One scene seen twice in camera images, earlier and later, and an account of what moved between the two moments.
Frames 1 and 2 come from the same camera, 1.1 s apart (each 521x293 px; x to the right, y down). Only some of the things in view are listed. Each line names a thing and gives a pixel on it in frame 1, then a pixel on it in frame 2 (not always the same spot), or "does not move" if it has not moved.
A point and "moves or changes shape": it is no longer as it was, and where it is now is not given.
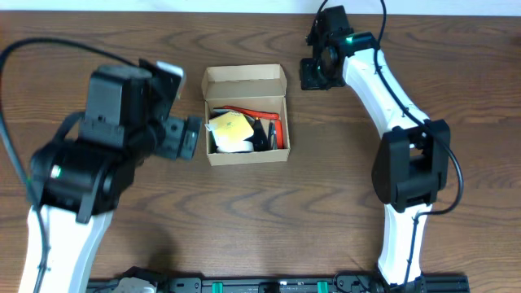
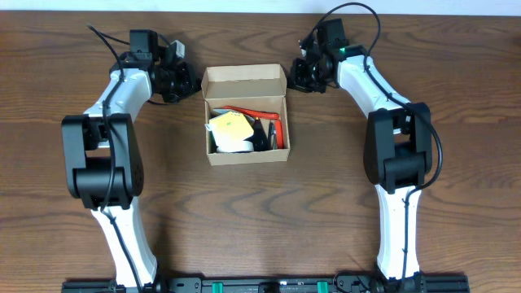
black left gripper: (189, 137) -> (184, 84)
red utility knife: (256, 114) does not move
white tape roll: (235, 146) does not move
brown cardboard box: (266, 89) moves or changes shape
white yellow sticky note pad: (230, 127) does not move
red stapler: (279, 134) does not move
